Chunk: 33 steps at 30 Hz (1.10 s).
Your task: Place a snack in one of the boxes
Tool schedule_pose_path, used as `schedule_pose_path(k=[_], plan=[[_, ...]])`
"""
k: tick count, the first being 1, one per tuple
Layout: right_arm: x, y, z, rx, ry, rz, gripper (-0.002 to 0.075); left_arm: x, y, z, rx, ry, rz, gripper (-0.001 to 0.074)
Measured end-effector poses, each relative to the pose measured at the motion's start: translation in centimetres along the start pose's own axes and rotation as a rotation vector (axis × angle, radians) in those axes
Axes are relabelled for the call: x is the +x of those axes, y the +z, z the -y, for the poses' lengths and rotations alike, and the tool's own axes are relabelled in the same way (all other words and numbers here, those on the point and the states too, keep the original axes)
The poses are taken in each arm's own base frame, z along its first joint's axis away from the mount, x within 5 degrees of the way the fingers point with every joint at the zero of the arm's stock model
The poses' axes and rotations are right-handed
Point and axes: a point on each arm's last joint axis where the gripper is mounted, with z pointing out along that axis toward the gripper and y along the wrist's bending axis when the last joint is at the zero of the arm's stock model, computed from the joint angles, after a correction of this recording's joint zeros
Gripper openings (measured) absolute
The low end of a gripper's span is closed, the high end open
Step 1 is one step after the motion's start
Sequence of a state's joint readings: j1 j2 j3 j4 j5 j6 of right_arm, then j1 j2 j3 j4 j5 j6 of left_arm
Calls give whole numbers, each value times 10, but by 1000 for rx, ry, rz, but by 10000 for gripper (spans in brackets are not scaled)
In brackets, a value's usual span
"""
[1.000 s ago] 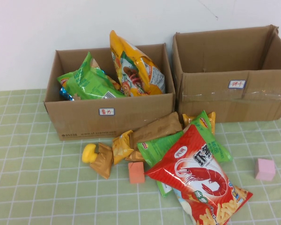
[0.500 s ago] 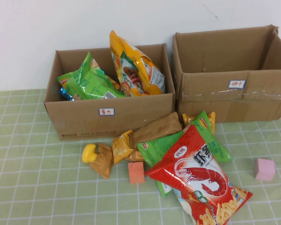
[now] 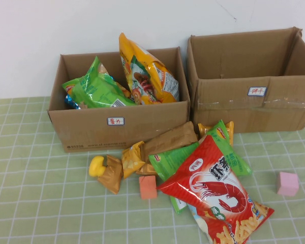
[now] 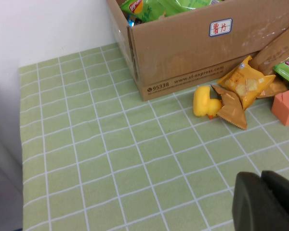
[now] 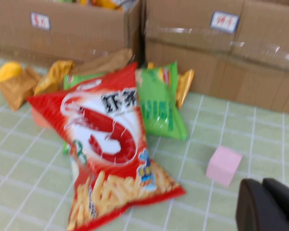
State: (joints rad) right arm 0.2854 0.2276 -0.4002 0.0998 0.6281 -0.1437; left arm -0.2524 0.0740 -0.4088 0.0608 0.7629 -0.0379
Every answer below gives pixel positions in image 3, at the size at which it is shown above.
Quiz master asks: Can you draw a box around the large green chip bag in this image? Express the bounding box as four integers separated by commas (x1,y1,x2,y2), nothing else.
61,55,138,109

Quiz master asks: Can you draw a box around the long brown snack packet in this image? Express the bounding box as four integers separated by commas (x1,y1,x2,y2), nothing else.
141,121,198,163

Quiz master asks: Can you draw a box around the yellow orange snack packet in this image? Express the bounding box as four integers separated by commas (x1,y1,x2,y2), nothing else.
197,121,234,148

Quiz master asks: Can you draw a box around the small brown snack packet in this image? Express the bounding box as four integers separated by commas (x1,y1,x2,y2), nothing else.
97,154,124,195

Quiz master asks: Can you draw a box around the white blue snack bag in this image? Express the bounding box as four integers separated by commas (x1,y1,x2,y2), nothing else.
187,203,213,239

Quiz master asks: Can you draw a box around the yellow cracker print packet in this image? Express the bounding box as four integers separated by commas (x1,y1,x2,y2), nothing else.
121,141,146,179

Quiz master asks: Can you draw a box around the large yellow chip bag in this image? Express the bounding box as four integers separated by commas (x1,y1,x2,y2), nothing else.
118,32,180,105

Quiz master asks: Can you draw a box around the printed brown cardboard box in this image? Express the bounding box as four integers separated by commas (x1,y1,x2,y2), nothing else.
47,47,191,153

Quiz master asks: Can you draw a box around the orange foam cube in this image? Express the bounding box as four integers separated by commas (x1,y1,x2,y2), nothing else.
138,175,158,200

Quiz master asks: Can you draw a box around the yellow rubber duck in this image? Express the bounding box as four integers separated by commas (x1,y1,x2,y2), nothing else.
88,155,108,178

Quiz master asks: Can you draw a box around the taped brown cardboard box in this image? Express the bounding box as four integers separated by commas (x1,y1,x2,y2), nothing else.
187,26,305,134

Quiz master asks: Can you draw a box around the blue polka dot chip bag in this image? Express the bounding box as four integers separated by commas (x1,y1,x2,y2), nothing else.
64,75,132,110

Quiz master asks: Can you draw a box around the red shrimp stick bag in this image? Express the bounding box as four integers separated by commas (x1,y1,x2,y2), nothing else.
156,134,275,244

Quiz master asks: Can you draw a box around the green checkered tablecloth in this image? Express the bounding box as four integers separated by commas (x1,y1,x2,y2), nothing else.
0,96,305,244

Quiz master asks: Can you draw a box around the pink foam cube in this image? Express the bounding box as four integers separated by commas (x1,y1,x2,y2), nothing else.
276,171,300,196

